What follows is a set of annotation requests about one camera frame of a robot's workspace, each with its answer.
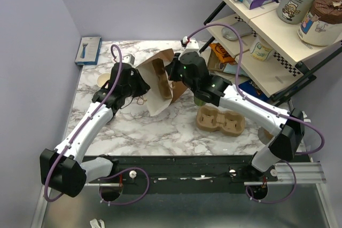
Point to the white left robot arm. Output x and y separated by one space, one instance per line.
63 168

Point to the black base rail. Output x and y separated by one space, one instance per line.
187 174

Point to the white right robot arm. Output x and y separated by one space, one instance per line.
286 127

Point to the white plastic scrap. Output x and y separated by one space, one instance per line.
94 223

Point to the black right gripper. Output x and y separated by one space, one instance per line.
172 67

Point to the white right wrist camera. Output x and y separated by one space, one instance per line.
192 46

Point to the blue snack package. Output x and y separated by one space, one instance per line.
252 89

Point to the brown cardboard cup carrier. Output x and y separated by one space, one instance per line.
163 84
211 119

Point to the green paper cup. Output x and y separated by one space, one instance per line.
199 102
102 79

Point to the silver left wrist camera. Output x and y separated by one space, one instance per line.
129 59

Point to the blue razor package box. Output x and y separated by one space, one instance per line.
89 50

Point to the brown paper bag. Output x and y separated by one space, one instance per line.
153 99

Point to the orange brown snack bag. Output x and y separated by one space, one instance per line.
220 60

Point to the beige black folding shelf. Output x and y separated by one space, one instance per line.
295 62

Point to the white printed mug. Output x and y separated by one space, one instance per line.
261 50

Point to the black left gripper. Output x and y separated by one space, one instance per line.
143 86

